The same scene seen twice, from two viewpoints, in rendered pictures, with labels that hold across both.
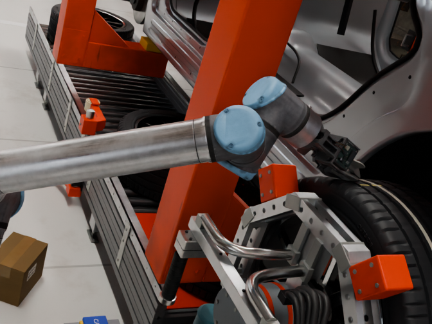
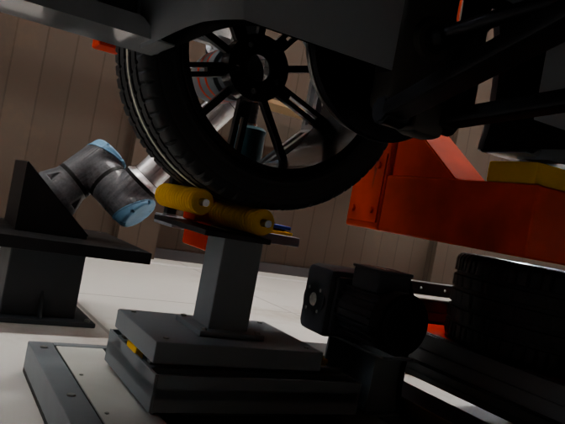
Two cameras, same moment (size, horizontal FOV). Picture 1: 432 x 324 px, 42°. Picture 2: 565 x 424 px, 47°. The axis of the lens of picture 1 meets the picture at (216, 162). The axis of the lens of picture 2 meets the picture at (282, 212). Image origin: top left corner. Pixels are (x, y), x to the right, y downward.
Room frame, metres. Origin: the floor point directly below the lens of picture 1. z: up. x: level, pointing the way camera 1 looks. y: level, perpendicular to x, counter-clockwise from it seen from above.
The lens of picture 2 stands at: (1.38, -1.92, 0.52)
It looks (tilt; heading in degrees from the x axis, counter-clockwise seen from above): 0 degrees down; 93
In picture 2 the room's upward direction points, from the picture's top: 11 degrees clockwise
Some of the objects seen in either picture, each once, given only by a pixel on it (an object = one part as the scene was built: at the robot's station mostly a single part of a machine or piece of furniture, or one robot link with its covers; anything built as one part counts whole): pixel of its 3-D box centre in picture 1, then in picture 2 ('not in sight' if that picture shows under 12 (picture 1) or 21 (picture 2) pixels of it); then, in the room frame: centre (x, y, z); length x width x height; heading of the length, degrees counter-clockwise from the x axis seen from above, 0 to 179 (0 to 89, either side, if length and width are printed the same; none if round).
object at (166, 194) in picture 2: not in sight; (182, 198); (1.08, -0.43, 0.51); 0.29 x 0.06 x 0.06; 122
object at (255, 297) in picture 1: (293, 282); not in sight; (0.98, -0.23, 1.03); 0.19 x 0.18 x 0.11; 122
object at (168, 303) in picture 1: (174, 276); (253, 103); (1.15, 0.01, 0.83); 0.04 x 0.04 x 0.16
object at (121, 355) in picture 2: not in sight; (229, 370); (1.26, -0.40, 0.13); 0.50 x 0.36 x 0.10; 32
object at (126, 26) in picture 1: (91, 30); not in sight; (4.45, 1.29, 0.39); 0.66 x 0.66 x 0.24
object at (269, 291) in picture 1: (263, 313); (225, 76); (1.09, -0.22, 0.85); 0.21 x 0.14 x 0.14; 122
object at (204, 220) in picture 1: (251, 225); not in sight; (1.15, -0.12, 1.03); 0.19 x 0.18 x 0.11; 122
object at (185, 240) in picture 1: (196, 243); (264, 70); (1.17, -0.02, 0.93); 0.09 x 0.05 x 0.05; 122
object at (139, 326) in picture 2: not in sight; (226, 288); (1.22, -0.43, 0.32); 0.40 x 0.30 x 0.28; 32
